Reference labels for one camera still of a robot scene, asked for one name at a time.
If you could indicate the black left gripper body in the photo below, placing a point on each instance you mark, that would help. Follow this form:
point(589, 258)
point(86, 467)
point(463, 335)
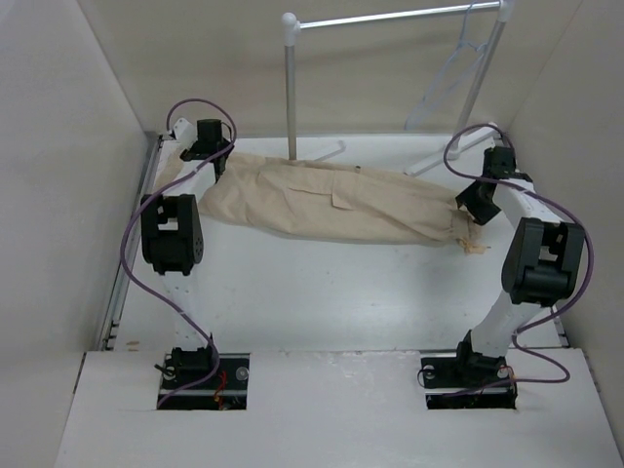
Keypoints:
point(189, 150)

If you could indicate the beige trousers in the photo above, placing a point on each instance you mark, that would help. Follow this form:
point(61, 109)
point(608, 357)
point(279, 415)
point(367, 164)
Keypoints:
point(333, 202)

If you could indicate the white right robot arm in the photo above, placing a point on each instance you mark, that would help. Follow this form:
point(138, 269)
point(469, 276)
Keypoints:
point(540, 268)

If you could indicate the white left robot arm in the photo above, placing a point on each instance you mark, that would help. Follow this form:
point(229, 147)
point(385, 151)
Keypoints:
point(172, 239)

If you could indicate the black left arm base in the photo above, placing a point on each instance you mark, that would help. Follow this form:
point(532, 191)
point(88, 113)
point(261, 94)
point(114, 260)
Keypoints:
point(197, 380)

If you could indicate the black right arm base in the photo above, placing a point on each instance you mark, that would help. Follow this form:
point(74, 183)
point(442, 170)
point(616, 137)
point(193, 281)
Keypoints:
point(465, 380)

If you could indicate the light blue clothes hanger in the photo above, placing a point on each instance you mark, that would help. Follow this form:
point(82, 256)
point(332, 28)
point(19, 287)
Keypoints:
point(463, 60)

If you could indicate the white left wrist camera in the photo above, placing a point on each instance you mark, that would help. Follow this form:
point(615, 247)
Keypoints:
point(184, 133)

